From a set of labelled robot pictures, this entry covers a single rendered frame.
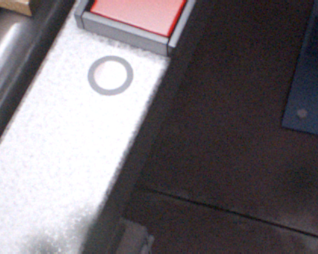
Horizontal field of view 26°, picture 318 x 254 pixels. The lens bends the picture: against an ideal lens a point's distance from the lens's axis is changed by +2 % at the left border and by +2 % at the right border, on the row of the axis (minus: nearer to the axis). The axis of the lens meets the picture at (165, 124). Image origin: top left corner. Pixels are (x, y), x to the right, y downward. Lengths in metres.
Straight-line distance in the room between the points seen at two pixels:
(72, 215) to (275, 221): 0.99
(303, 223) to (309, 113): 0.24
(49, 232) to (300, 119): 1.09
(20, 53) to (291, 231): 0.98
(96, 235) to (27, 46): 0.14
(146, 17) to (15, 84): 0.10
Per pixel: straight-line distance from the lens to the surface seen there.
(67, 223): 0.44
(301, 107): 1.49
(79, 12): 0.49
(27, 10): 0.50
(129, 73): 0.47
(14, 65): 0.49
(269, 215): 1.40
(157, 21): 0.48
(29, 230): 0.44
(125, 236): 0.52
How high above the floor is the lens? 1.32
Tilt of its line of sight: 64 degrees down
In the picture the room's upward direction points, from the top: 5 degrees counter-clockwise
